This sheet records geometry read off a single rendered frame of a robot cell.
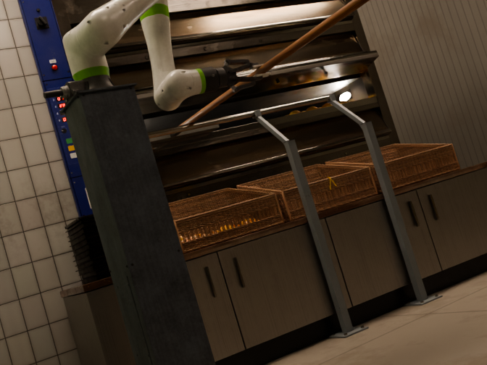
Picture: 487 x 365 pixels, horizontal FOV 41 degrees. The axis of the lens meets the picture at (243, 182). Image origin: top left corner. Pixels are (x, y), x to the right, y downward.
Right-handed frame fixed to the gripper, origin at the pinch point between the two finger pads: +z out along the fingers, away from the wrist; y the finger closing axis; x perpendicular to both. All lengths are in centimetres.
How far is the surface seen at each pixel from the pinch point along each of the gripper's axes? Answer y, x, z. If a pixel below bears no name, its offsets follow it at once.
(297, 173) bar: 38, -50, 35
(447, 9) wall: -79, -192, 323
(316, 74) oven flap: -21, -105, 102
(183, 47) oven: -51, -110, 25
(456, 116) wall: 12, -218, 321
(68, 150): -6, -107, -53
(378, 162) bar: 43, -50, 83
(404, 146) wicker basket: 35, -98, 145
